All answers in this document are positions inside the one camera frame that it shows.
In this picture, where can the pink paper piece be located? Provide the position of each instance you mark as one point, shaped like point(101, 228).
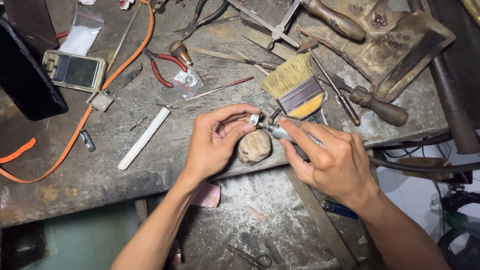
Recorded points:
point(208, 195)

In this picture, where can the thick black pipe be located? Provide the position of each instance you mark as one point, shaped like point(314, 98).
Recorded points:
point(448, 93)

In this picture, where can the blue lighter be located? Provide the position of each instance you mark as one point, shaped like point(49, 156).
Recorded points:
point(339, 210)

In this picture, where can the cluster of dark stones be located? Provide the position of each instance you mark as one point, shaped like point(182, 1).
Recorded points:
point(379, 20)

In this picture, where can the white stick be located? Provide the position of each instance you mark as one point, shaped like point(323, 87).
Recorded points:
point(144, 138)

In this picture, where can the dusty wooden drawer tray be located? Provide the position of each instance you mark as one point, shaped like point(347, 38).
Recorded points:
point(262, 221)

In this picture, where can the person's left hand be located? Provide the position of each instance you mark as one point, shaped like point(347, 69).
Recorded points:
point(210, 146)

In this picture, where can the plastic bag of white powder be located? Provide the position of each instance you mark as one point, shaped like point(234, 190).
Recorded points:
point(82, 33)

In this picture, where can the brass metal bracket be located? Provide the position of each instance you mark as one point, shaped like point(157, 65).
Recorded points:
point(423, 165)

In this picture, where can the long thin metal rod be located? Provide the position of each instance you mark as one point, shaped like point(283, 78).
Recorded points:
point(123, 37)

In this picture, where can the person's right hand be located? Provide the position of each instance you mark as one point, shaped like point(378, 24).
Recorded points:
point(337, 168)

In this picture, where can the red pen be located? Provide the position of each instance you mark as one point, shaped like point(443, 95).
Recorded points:
point(62, 35)

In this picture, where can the long flat metal file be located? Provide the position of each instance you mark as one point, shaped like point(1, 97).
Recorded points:
point(225, 56)

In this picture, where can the small square metal block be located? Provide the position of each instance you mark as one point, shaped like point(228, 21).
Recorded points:
point(99, 100)

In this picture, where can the burnt soldering board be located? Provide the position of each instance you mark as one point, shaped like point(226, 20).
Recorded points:
point(397, 52)

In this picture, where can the small clear zip bag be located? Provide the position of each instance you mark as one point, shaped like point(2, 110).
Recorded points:
point(185, 88)

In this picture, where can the dark brown pouch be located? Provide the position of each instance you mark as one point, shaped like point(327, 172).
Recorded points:
point(32, 22)

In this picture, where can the round wooden bench peg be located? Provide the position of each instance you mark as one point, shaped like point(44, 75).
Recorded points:
point(254, 148)

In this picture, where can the small black cylinder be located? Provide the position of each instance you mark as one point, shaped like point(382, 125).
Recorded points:
point(87, 140)

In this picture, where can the small dark scissors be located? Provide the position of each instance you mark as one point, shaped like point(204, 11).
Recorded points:
point(249, 258)

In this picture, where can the digital pocket scale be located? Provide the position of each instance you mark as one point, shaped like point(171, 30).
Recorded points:
point(74, 71)

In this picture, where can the scattered thin drill bits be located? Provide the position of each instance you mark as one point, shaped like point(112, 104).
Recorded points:
point(132, 129)

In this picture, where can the black phone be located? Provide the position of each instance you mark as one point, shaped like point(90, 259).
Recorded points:
point(26, 78)

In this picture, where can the small metal chuck key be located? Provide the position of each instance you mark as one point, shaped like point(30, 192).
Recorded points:
point(273, 114)

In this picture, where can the silver rotary tool handpiece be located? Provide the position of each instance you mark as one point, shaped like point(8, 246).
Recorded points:
point(279, 133)

